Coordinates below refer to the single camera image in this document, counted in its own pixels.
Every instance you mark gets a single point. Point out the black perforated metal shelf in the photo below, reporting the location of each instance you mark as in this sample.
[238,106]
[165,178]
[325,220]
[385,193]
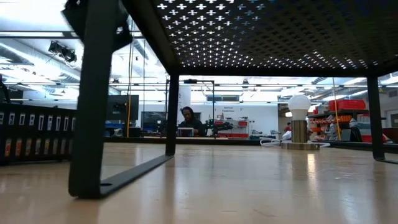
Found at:
[93,124]

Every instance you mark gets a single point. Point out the black plastic basket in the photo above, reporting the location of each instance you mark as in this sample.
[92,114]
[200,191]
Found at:
[31,133]

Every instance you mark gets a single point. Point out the black background robot arm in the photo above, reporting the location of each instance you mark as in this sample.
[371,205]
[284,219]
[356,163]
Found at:
[219,126]

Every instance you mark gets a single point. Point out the black monitor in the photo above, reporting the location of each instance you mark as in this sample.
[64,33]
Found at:
[122,107]

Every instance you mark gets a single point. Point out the person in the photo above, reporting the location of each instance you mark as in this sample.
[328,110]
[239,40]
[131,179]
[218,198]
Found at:
[189,119]

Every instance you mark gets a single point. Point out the red background bins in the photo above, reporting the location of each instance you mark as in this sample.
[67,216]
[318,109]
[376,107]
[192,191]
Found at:
[237,135]

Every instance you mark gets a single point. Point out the white light bulb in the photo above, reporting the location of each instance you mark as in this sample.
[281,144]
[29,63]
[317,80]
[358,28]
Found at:
[299,104]

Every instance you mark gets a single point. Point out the brass lamp base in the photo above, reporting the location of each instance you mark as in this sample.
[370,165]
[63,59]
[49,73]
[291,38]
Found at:
[299,132]

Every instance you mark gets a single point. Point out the shelf rack red bins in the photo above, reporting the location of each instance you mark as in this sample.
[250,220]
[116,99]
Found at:
[346,105]

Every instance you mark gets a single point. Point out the black ceiling camera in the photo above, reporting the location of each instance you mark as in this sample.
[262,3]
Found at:
[63,53]

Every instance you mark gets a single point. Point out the black background rig frame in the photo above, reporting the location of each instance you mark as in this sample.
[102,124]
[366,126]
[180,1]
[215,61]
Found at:
[199,81]

